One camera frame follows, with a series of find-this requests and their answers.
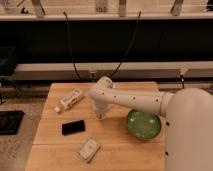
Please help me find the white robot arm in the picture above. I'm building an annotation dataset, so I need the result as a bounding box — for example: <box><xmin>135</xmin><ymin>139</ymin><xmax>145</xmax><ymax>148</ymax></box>
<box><xmin>90</xmin><ymin>77</ymin><xmax>213</xmax><ymax>171</ymax></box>

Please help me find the black smartphone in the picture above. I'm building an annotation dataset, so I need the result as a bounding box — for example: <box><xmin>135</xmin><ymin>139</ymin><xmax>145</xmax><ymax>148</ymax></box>
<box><xmin>62</xmin><ymin>120</ymin><xmax>85</xmax><ymax>135</ymax></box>

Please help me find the small white box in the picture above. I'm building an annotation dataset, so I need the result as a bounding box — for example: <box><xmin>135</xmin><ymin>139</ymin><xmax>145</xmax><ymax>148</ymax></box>
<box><xmin>78</xmin><ymin>138</ymin><xmax>101</xmax><ymax>162</ymax></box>

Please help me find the green ceramic bowl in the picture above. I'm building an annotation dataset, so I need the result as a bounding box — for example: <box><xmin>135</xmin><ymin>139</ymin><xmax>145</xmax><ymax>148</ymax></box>
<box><xmin>126</xmin><ymin>110</ymin><xmax>161</xmax><ymax>141</ymax></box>

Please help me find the black floor mat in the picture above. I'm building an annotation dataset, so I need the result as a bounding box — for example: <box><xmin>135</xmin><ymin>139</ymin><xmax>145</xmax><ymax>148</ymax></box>
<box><xmin>0</xmin><ymin>110</ymin><xmax>24</xmax><ymax>135</ymax></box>

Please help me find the wall power outlet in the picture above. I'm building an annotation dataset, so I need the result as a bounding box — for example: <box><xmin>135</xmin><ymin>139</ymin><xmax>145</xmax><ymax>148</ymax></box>
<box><xmin>89</xmin><ymin>70</ymin><xmax>97</xmax><ymax>82</ymax></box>

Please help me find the right wall outlet plug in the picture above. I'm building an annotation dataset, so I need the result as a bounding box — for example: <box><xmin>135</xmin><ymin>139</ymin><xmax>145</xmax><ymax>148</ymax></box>
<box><xmin>178</xmin><ymin>68</ymin><xmax>188</xmax><ymax>89</ymax></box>

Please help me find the left black hanging cable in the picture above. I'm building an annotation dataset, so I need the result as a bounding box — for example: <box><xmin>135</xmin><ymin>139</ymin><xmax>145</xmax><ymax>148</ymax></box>
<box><xmin>62</xmin><ymin>11</ymin><xmax>82</xmax><ymax>81</ymax></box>

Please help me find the black hanging cable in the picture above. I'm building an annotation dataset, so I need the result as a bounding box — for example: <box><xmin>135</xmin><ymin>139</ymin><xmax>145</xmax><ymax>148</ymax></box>
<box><xmin>107</xmin><ymin>10</ymin><xmax>142</xmax><ymax>80</ymax></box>
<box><xmin>62</xmin><ymin>11</ymin><xmax>82</xmax><ymax>81</ymax></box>

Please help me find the right black hanging cable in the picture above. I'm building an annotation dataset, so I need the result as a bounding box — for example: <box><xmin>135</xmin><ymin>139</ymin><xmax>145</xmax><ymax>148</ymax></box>
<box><xmin>107</xmin><ymin>10</ymin><xmax>142</xmax><ymax>80</ymax></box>

